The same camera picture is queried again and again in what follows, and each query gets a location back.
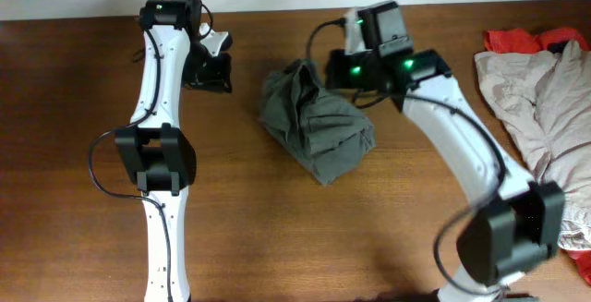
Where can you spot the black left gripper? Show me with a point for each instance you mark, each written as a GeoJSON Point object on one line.
{"type": "Point", "coordinates": [211, 76]}

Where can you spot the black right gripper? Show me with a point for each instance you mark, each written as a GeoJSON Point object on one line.
{"type": "Point", "coordinates": [339, 70]}

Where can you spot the grey cotton shorts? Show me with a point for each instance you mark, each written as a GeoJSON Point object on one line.
{"type": "Point", "coordinates": [323, 132]}

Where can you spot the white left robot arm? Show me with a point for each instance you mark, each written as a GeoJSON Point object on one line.
{"type": "Point", "coordinates": [181, 52]}

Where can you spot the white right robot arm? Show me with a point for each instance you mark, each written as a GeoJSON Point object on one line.
{"type": "Point", "coordinates": [511, 222]}

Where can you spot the red cloth garment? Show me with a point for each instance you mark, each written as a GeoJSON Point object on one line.
{"type": "Point", "coordinates": [521, 41]}

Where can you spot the beige cloth garment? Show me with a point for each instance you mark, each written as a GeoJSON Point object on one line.
{"type": "Point", "coordinates": [543, 101]}

